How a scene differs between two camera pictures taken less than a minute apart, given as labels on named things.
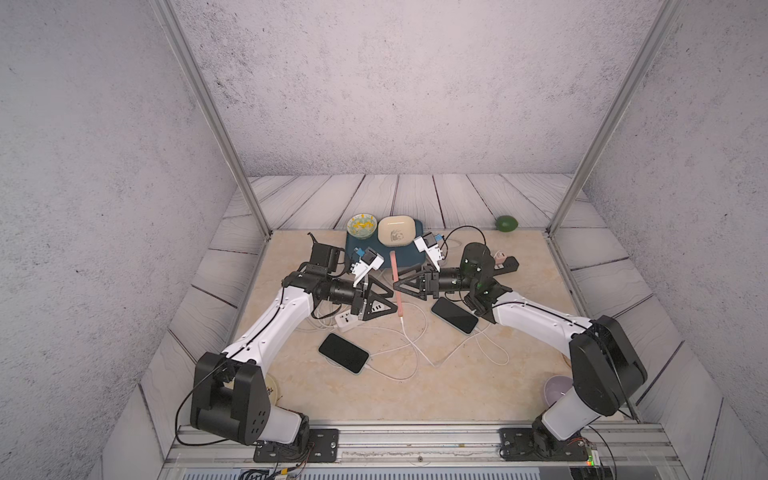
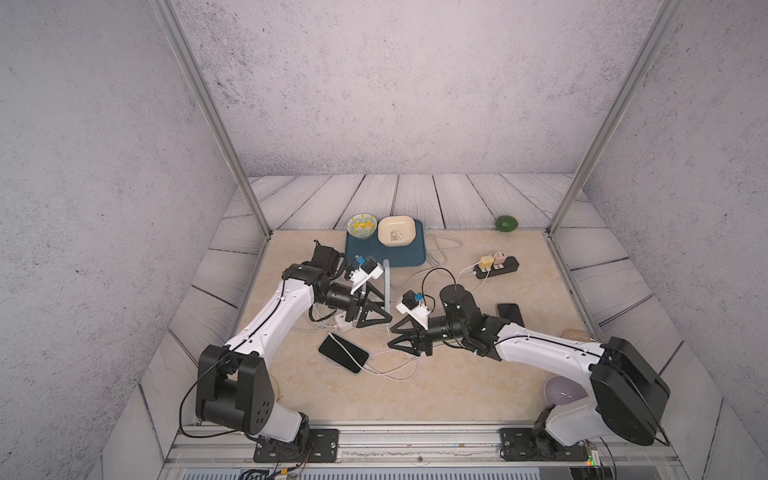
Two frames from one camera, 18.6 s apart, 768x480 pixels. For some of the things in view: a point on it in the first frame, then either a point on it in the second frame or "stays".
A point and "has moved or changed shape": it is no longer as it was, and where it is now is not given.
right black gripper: [428, 283] → [418, 343]
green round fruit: [506, 223] stays
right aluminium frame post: [663, 22] stays
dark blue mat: [409, 256] stays
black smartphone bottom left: [344, 353] stays
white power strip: [345, 320] stays
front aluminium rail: [616, 452] stays
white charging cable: [424, 355] → [376, 373]
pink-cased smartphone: [393, 261] has moved or changed shape
